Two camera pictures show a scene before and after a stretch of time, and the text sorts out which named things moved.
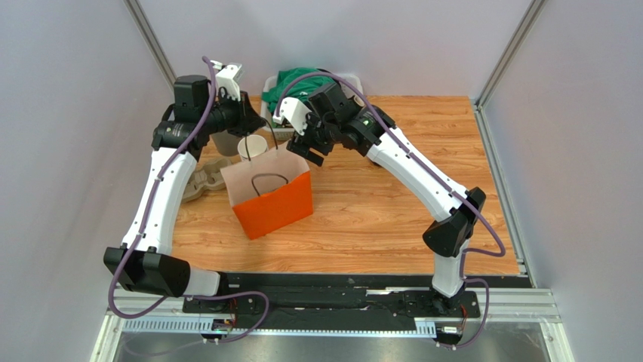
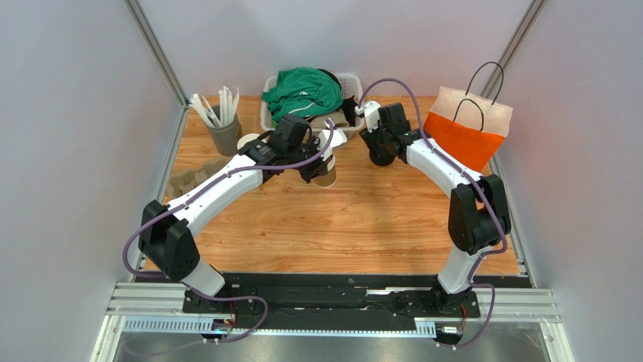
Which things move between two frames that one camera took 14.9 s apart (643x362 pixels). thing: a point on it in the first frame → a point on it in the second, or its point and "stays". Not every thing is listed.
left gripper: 247,121 → 319,170
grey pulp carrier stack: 209,176 stays
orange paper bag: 271,191 → 466,129
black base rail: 340,302 stays
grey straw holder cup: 226,143 stays
